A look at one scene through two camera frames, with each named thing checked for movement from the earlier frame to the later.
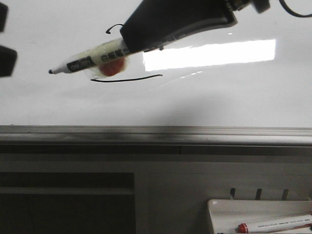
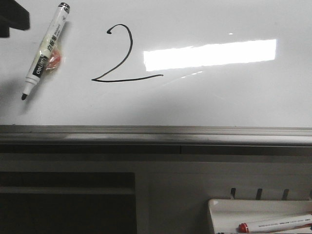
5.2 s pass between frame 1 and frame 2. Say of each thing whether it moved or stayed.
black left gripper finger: moved
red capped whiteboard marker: stayed
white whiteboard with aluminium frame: stayed
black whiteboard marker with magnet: moved
